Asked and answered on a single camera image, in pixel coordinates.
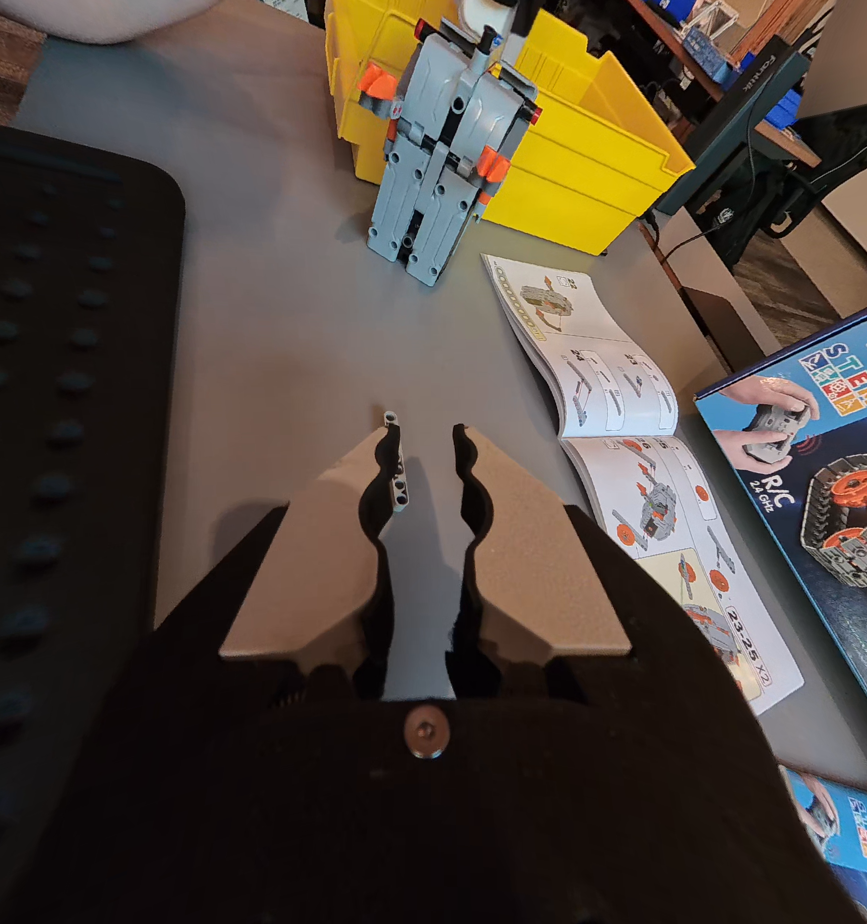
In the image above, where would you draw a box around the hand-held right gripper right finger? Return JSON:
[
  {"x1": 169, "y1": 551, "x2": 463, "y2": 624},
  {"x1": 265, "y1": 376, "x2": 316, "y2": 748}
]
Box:
[{"x1": 444, "y1": 423, "x2": 633, "y2": 700}]

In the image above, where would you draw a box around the blue robot kit box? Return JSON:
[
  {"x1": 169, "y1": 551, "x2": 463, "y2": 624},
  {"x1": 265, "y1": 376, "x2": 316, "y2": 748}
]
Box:
[{"x1": 695, "y1": 296, "x2": 867, "y2": 759}]

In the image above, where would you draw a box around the light grey holed beam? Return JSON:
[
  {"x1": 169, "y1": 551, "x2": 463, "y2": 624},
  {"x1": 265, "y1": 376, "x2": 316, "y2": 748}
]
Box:
[{"x1": 383, "y1": 411, "x2": 410, "y2": 513}]

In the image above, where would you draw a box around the blue instruction booklet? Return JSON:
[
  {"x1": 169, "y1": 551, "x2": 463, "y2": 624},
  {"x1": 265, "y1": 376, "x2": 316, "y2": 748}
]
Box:
[{"x1": 780, "y1": 765, "x2": 867, "y2": 924}]

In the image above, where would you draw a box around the black backpack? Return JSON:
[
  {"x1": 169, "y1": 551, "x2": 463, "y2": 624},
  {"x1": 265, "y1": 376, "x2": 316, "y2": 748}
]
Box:
[{"x1": 682, "y1": 155, "x2": 831, "y2": 270}]

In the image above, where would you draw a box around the black cable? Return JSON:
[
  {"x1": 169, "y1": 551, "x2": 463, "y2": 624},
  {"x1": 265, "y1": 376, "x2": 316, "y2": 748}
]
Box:
[{"x1": 643, "y1": 205, "x2": 738, "y2": 262}]

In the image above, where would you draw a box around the grey robot model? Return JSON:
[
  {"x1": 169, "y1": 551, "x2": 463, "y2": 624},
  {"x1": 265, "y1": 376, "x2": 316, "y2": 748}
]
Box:
[{"x1": 356, "y1": 18, "x2": 543, "y2": 288}]

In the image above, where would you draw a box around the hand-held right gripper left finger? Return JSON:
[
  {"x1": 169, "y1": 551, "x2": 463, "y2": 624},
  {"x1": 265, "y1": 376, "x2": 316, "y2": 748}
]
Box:
[{"x1": 219, "y1": 424, "x2": 403, "y2": 700}]

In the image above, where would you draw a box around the open instruction booklet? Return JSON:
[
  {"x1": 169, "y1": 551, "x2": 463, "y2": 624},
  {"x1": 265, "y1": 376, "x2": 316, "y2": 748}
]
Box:
[{"x1": 480, "y1": 253, "x2": 804, "y2": 716}]

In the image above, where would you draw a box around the yellow plastic bin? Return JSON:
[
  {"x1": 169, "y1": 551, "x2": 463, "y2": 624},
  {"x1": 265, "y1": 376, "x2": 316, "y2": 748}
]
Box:
[{"x1": 325, "y1": 0, "x2": 696, "y2": 257}]

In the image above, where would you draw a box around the dark grey flat device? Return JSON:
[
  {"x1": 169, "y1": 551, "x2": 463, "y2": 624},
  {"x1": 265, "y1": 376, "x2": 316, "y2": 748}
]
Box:
[{"x1": 653, "y1": 35, "x2": 813, "y2": 218}]

